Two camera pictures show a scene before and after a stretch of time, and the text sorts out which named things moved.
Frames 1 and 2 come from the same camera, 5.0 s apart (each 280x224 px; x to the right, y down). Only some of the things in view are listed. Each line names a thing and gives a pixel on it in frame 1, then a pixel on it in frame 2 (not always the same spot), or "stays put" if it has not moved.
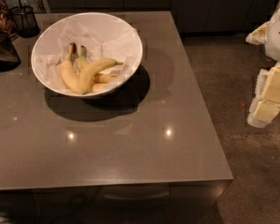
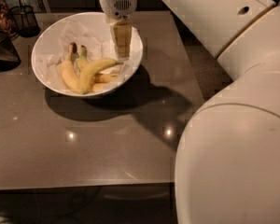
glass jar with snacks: [1, 20] stays put
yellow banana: [89, 69] stays put
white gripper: [278, 35] to [118, 4]
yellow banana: [68, 70] stays put
